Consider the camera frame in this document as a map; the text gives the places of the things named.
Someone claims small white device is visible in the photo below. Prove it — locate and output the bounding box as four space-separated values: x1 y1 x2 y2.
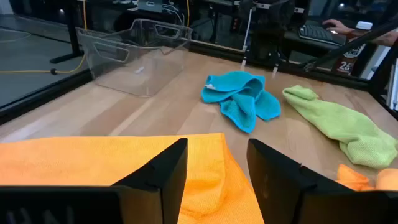
355 21 374 31

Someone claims clear plastic bin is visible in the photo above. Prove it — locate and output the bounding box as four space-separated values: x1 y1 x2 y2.
75 17 193 98

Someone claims black computer keyboard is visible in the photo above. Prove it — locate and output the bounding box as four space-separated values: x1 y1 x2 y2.
298 24 347 47

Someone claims green microfiber towel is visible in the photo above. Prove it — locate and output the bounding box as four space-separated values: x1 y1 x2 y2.
282 84 398 170

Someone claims person's forearm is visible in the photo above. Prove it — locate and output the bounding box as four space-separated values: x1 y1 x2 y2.
371 30 398 47

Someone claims brown printed canister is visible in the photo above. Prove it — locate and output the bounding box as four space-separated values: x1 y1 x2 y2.
331 43 367 75

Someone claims orange microfiber towel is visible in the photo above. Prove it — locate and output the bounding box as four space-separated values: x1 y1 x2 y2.
0 133 265 224
335 164 398 192

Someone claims person's hand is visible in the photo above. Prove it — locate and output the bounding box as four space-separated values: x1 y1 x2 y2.
322 19 355 35

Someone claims thin white cable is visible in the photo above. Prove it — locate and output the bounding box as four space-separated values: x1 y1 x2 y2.
240 8 253 68

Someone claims black desk leg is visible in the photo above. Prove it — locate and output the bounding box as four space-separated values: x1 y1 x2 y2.
49 0 84 65

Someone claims yellow hanging cable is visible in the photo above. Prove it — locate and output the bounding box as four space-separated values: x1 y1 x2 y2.
0 0 88 75

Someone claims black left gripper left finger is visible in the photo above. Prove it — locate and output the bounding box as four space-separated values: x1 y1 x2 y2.
111 138 189 224

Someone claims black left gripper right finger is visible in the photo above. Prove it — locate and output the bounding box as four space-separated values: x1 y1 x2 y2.
247 138 368 224

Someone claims black diagonal frame strut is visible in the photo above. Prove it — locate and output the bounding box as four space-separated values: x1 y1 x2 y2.
300 21 398 72

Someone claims blue microfiber towel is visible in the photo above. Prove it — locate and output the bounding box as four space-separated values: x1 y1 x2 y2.
201 70 282 134

